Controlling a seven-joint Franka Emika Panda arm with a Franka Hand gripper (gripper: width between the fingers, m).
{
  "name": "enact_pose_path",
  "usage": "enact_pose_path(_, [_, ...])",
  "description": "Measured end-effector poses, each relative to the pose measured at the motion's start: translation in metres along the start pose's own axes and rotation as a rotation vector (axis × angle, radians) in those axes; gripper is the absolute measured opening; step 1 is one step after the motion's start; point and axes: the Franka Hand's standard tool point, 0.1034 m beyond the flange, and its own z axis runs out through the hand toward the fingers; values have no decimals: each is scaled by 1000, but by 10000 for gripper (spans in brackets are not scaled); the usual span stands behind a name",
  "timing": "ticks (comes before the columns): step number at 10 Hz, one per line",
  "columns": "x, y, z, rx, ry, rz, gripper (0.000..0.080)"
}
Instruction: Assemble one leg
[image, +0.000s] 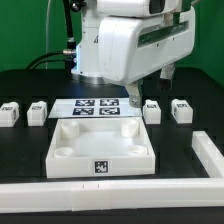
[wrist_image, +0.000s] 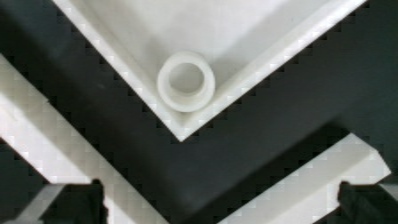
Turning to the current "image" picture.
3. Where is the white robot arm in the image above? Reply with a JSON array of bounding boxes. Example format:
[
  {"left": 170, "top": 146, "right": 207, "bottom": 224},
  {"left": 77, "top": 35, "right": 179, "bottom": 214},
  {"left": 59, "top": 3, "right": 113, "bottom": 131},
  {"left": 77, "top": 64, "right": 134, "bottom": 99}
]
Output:
[{"left": 71, "top": 0, "right": 196, "bottom": 108}]

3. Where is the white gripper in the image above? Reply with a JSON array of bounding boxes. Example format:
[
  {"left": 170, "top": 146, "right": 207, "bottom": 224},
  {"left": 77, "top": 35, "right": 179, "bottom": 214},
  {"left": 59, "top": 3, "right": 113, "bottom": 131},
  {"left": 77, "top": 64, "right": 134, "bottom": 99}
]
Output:
[{"left": 98, "top": 8, "right": 195, "bottom": 108}]

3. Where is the black camera stand pole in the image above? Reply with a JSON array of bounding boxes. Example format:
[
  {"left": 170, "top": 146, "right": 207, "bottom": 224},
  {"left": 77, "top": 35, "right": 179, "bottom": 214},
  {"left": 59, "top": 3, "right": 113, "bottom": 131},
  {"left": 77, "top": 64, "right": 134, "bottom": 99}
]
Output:
[{"left": 62, "top": 0, "right": 87, "bottom": 50}]

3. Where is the white marker sheet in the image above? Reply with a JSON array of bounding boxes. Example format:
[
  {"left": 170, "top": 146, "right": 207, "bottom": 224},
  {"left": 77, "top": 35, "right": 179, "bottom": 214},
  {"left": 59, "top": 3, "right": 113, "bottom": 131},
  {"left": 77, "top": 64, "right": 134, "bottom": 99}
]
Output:
[{"left": 49, "top": 98, "right": 142, "bottom": 118}]

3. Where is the white square tabletop part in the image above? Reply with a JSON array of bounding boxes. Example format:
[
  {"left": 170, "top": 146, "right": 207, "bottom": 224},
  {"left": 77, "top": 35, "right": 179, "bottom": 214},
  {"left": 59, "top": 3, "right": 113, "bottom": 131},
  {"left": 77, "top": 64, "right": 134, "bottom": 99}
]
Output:
[{"left": 46, "top": 117, "right": 156, "bottom": 178}]

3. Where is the thin white cable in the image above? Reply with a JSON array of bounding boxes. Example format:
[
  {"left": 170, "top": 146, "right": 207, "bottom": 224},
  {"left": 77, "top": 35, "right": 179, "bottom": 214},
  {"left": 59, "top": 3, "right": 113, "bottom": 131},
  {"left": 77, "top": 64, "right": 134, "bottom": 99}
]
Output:
[{"left": 45, "top": 0, "right": 54, "bottom": 70}]

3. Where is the white L-shaped fence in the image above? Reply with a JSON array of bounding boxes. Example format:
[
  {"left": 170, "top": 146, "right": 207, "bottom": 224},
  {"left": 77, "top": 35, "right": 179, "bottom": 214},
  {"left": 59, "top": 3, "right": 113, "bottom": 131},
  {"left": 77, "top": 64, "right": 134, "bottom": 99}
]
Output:
[{"left": 0, "top": 131, "right": 224, "bottom": 213}]

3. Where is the black cable bundle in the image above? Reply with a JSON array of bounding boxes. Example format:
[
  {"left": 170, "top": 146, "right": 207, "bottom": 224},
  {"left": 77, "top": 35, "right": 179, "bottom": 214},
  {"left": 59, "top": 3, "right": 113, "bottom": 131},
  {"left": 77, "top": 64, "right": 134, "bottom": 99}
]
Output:
[{"left": 25, "top": 49, "right": 78, "bottom": 70}]

